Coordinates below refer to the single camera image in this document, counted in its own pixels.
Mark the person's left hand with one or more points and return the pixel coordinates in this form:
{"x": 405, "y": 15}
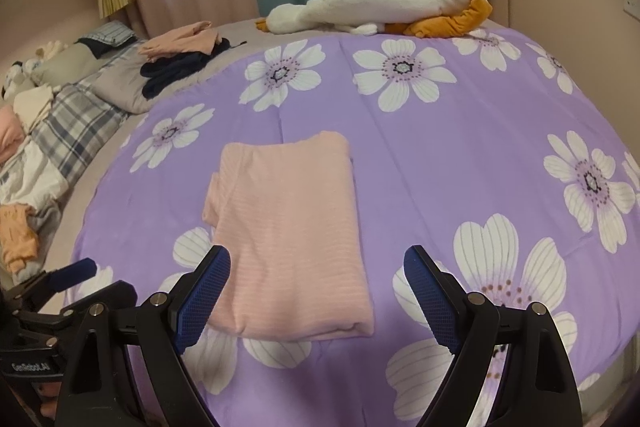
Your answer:
{"x": 44, "y": 399}

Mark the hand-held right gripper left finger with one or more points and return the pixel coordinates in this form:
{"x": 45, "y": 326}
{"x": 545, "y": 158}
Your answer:
{"x": 207, "y": 292}

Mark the purple floral blanket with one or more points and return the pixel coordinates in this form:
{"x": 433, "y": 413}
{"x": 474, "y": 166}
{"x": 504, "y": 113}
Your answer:
{"x": 425, "y": 167}

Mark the pink striped shirt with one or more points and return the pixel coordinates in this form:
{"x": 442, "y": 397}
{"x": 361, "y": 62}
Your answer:
{"x": 285, "y": 232}

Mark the grey-green pillow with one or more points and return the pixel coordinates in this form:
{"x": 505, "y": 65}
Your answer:
{"x": 70, "y": 64}

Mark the white quilt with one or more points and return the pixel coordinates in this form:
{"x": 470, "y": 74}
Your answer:
{"x": 30, "y": 177}

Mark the white plush toys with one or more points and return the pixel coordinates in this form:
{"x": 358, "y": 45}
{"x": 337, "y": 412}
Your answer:
{"x": 25, "y": 69}

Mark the blue striped cloth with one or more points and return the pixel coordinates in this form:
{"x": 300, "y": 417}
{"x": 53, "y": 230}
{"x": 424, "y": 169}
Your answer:
{"x": 110, "y": 34}

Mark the peach cloth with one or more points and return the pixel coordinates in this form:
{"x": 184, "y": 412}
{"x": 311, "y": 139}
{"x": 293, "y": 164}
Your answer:
{"x": 17, "y": 237}

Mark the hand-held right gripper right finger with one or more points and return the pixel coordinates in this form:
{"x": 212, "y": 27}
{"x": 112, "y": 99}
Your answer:
{"x": 430, "y": 297}

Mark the grey pillow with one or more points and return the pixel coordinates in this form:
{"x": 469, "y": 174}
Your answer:
{"x": 120, "y": 89}

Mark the dark navy clothes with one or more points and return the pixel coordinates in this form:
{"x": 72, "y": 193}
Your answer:
{"x": 170, "y": 72}

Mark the plaid quilt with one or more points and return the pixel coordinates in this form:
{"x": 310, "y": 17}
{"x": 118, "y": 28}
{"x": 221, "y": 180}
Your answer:
{"x": 75, "y": 117}

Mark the cream cloth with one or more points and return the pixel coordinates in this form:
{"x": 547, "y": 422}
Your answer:
{"x": 32, "y": 107}

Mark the pink cloth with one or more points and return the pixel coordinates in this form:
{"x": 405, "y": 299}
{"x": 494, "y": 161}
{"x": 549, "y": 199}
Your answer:
{"x": 11, "y": 134}

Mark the white wall socket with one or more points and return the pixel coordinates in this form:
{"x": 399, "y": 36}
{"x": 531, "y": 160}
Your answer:
{"x": 632, "y": 2}

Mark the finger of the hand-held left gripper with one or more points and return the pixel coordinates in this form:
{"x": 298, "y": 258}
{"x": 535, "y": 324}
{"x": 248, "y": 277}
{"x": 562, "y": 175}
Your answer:
{"x": 112, "y": 294}
{"x": 72, "y": 274}

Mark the folded pink clothes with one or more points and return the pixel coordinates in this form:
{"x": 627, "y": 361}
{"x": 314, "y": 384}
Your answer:
{"x": 175, "y": 42}

